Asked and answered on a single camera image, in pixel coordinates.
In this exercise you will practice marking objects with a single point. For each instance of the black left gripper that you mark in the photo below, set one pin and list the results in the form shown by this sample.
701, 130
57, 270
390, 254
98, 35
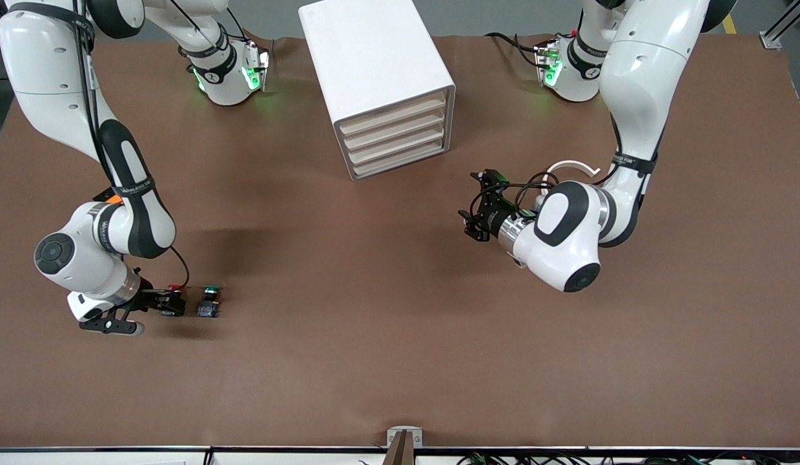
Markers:
494, 220

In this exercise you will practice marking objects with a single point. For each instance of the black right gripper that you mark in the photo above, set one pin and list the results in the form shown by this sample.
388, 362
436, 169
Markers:
153, 299

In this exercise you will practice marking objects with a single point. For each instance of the red push button switch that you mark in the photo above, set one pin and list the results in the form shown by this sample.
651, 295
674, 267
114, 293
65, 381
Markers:
175, 287

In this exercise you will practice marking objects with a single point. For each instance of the white plastic drawer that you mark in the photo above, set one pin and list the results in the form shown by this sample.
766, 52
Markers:
394, 129
396, 143
400, 158
393, 114

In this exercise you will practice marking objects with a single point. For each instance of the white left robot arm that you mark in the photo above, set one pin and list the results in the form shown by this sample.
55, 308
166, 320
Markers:
638, 77

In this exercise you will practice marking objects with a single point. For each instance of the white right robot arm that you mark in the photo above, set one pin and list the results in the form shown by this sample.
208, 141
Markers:
44, 64

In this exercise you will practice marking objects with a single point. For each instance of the white drawer cabinet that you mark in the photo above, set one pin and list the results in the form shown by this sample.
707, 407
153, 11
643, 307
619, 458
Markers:
367, 58

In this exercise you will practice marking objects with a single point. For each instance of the green push button switch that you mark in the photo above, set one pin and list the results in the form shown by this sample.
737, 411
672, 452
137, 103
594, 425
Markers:
209, 309

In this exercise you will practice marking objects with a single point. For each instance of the grey metal corner bracket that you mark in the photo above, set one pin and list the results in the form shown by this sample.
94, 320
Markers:
405, 436

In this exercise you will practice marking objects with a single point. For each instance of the dark metal camera post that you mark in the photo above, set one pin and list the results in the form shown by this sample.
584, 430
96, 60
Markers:
400, 455

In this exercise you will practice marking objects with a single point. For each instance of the aluminium profile rail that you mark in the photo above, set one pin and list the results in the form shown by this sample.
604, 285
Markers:
784, 26

